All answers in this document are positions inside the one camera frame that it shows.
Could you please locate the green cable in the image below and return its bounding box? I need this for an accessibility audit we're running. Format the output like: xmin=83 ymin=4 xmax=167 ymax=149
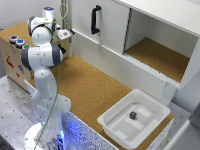
xmin=34 ymin=3 xmax=73 ymax=148

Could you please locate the white cabinet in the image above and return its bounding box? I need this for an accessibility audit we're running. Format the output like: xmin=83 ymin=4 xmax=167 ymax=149
xmin=68 ymin=0 xmax=200 ymax=107

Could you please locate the green button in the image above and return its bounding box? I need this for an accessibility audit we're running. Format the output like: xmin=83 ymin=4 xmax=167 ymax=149
xmin=21 ymin=43 xmax=32 ymax=50

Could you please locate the purple block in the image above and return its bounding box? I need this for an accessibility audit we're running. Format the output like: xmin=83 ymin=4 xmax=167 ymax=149
xmin=129 ymin=112 xmax=138 ymax=120

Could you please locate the red button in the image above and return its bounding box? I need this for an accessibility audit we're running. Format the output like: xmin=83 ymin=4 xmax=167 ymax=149
xmin=9 ymin=35 xmax=19 ymax=44

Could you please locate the white plastic box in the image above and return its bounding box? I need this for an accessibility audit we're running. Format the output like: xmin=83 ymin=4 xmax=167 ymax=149
xmin=96 ymin=88 xmax=171 ymax=150

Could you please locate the white sliding door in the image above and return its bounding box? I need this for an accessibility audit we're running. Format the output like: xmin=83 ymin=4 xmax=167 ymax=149
xmin=72 ymin=0 xmax=131 ymax=55

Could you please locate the black door handle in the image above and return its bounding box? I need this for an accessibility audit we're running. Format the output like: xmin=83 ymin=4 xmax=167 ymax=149
xmin=90 ymin=4 xmax=102 ymax=35

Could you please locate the wooden drawer box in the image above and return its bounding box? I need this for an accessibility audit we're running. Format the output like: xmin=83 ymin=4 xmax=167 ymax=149
xmin=0 ymin=20 xmax=71 ymax=92

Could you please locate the blue button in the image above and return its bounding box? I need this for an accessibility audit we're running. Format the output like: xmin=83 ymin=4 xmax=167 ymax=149
xmin=15 ymin=38 xmax=26 ymax=48

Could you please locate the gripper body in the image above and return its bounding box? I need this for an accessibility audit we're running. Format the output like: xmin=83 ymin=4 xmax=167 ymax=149
xmin=55 ymin=28 xmax=75 ymax=42

